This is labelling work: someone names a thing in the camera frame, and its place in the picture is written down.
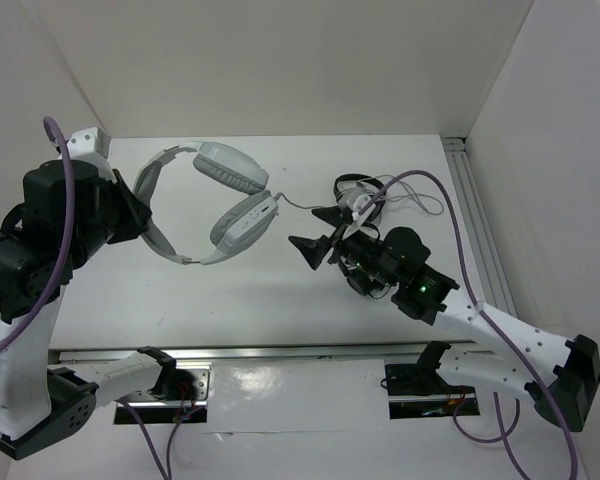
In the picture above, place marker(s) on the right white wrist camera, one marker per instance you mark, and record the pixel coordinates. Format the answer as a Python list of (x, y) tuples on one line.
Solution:
[(356, 208)]

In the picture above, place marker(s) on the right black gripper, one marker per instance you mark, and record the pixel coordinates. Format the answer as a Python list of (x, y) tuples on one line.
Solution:
[(312, 249)]

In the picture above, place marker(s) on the white over-ear headphones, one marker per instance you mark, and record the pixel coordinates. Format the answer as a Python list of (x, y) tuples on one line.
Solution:
[(231, 190)]

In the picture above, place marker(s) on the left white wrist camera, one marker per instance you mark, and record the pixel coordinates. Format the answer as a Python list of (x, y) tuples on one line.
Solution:
[(90, 145)]

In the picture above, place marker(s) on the aluminium mounting rail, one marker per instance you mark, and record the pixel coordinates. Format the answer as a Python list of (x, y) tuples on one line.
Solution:
[(199, 364)]

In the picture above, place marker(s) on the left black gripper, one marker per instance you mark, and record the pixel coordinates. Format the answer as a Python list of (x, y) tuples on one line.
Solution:
[(136, 211)]

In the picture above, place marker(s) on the aluminium side rail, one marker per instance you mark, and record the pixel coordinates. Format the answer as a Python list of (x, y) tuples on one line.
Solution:
[(488, 263)]

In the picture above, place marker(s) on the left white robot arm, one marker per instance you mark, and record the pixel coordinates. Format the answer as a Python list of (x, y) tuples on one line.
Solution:
[(62, 222)]

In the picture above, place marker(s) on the black on-ear headphones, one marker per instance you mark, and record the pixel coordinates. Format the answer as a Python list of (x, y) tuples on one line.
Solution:
[(367, 286), (355, 182)]

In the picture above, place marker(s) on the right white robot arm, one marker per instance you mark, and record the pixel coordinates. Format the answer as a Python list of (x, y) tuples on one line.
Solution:
[(558, 376)]

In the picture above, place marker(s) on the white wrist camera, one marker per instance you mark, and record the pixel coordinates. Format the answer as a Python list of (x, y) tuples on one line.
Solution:
[(90, 145), (356, 208)]

